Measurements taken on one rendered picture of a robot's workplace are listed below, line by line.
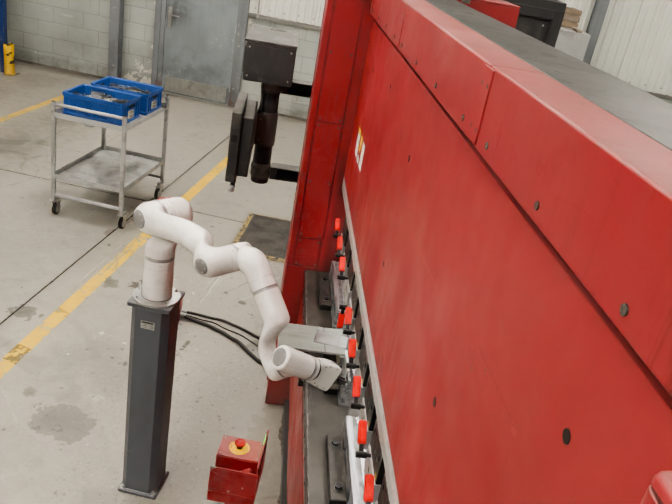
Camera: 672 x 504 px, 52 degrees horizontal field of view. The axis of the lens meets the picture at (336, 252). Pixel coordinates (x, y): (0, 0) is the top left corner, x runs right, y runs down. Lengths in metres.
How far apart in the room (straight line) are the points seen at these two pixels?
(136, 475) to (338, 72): 2.04
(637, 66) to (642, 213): 9.23
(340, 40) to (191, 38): 7.03
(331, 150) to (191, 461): 1.67
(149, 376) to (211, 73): 7.49
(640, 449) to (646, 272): 0.16
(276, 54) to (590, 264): 2.75
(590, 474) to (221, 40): 9.49
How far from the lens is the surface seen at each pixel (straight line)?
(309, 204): 3.43
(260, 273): 2.32
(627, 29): 9.82
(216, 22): 10.03
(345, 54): 3.24
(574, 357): 0.83
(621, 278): 0.72
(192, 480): 3.55
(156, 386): 3.06
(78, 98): 5.79
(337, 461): 2.37
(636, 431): 0.71
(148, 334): 2.93
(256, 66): 3.41
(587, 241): 0.79
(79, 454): 3.68
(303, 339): 2.75
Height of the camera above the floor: 2.46
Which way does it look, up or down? 24 degrees down
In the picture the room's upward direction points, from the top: 11 degrees clockwise
